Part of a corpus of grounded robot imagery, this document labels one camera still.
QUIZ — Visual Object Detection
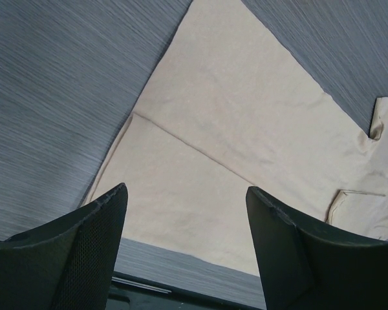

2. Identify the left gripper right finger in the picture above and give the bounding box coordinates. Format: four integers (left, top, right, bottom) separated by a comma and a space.
246, 187, 388, 309

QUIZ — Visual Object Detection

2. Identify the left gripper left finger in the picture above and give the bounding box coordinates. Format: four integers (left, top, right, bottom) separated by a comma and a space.
0, 183, 128, 309

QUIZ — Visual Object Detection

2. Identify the beige t shirt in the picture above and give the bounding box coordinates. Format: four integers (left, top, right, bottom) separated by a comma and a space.
86, 1, 388, 275

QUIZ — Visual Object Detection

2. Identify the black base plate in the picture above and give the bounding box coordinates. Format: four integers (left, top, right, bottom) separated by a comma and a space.
105, 272, 266, 310

